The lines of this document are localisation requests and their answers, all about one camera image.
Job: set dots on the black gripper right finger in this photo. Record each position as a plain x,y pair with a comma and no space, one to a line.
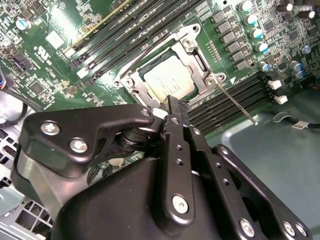
225,175

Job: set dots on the silver square CPU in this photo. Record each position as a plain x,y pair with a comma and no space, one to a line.
170,77

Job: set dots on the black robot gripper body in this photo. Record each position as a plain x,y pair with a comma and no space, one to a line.
112,212

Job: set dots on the thin metal locking lever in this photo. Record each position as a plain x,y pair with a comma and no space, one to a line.
237,103
147,56

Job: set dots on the metal socket cover frame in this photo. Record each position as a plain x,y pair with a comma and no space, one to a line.
190,50

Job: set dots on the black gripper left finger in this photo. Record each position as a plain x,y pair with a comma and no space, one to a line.
75,130

